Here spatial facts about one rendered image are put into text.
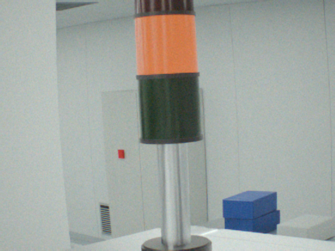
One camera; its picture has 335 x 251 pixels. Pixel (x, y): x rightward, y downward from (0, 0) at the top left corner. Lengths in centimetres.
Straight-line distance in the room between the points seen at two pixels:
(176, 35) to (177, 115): 6
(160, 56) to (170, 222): 13
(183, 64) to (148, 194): 730
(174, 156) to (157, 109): 4
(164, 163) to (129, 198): 752
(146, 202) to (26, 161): 576
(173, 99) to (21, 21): 164
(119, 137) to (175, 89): 751
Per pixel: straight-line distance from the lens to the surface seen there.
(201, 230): 68
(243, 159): 740
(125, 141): 800
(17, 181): 216
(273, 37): 704
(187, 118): 55
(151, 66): 55
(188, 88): 55
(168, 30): 55
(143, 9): 55
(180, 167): 56
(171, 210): 57
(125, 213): 819
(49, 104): 222
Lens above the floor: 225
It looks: 4 degrees down
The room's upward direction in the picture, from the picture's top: 3 degrees counter-clockwise
